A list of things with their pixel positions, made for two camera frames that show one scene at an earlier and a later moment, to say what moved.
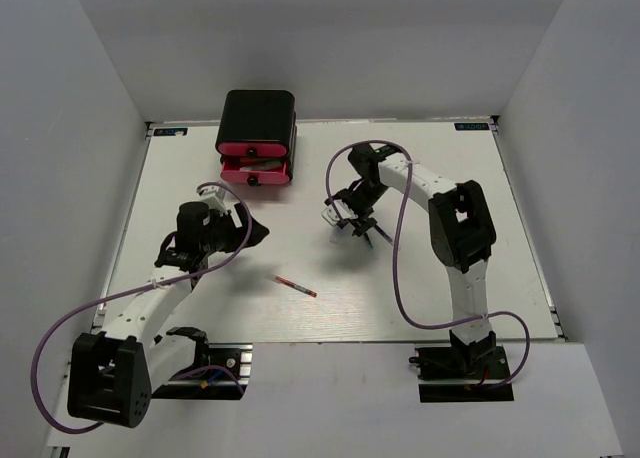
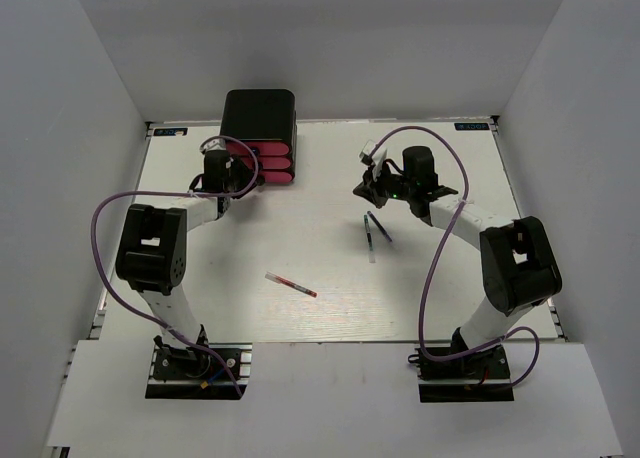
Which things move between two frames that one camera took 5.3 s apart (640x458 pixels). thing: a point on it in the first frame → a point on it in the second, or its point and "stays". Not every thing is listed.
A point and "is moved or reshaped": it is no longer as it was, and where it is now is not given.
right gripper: [362, 225] → [371, 187]
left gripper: [237, 233] → [246, 174]
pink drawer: [253, 177] is moved or reshaped
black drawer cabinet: [259, 116] stays
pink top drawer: [252, 149] stays
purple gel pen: [383, 232] stays
